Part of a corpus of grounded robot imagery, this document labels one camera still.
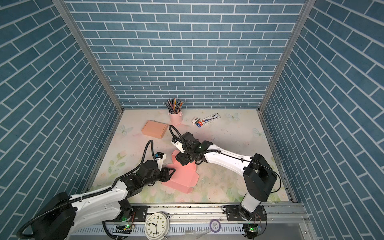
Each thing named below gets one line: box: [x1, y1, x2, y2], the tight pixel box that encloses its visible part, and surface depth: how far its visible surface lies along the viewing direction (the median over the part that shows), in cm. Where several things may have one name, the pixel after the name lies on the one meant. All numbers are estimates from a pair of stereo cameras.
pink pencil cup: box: [168, 111, 183, 125], surface depth 112 cm
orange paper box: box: [141, 120, 168, 139], surface depth 107 cm
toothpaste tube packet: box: [196, 113, 221, 128], surface depth 115 cm
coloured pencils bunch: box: [164, 97, 184, 115], surface depth 107 cm
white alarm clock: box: [144, 211, 172, 240], surface depth 68 cm
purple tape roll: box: [209, 219, 221, 233], surface depth 72 cm
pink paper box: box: [161, 149, 200, 194], surface depth 86 cm
